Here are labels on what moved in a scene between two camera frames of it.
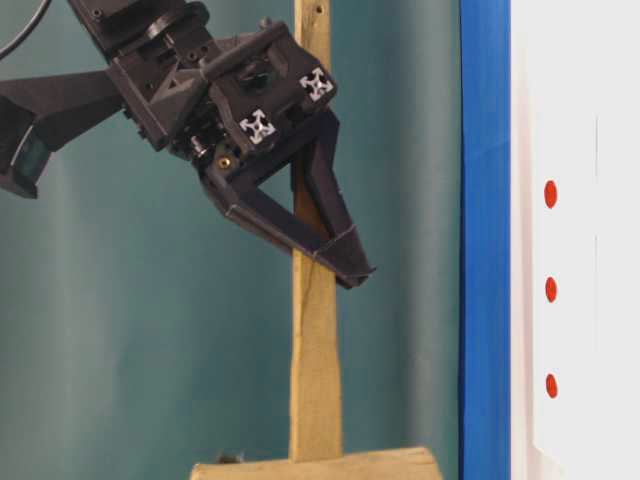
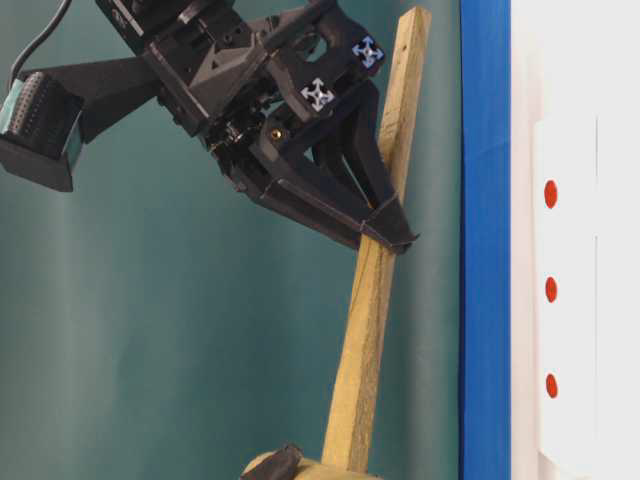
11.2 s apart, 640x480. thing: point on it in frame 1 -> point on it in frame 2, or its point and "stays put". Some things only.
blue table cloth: [485, 239] stays put
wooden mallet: [316, 434] -> [352, 433]
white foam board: [574, 239] stays put
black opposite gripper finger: [234, 184] -> [266, 181]
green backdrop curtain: [143, 330] stays put
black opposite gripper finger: [347, 258] -> [355, 138]
